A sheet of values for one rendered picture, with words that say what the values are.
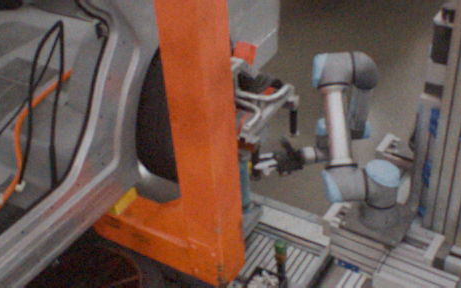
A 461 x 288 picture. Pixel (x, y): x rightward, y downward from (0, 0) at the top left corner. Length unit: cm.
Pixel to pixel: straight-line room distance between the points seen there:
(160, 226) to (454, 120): 118
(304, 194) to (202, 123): 178
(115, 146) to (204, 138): 59
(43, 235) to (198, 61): 90
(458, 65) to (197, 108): 84
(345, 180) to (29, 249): 113
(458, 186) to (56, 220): 144
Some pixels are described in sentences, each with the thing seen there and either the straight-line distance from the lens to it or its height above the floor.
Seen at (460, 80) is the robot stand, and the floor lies 139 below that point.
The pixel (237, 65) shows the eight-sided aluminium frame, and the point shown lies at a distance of 281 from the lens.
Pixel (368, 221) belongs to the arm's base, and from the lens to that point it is 244.
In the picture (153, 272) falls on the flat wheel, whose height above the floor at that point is 50.
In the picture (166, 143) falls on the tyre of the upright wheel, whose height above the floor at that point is 92.
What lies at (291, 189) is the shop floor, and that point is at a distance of 385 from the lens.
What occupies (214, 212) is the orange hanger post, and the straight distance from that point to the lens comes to 235.
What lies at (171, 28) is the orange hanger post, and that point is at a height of 163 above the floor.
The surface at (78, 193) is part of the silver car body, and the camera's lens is 257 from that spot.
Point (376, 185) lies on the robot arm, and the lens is 233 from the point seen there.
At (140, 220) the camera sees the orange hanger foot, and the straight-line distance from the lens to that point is 274.
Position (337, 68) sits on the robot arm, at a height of 131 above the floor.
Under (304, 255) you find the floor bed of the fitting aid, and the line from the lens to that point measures 340.
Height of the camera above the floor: 251
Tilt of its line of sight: 36 degrees down
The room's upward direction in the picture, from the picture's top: 5 degrees counter-clockwise
